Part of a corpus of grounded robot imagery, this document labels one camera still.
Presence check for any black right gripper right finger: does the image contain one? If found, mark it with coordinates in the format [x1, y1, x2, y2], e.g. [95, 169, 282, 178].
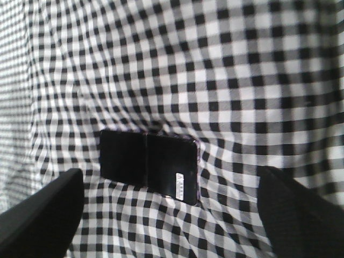
[257, 167, 343, 257]

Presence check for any black white checkered duvet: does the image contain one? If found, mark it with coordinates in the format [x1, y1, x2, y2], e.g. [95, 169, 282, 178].
[23, 1, 343, 257]

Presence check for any black smartphone with white label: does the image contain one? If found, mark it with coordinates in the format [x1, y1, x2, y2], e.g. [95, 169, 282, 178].
[99, 130, 199, 205]

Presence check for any black white checkered bedsheet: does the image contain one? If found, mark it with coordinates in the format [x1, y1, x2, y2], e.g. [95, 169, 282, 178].
[1, 1, 32, 212]

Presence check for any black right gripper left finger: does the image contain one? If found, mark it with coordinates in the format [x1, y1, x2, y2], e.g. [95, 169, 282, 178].
[1, 169, 84, 257]

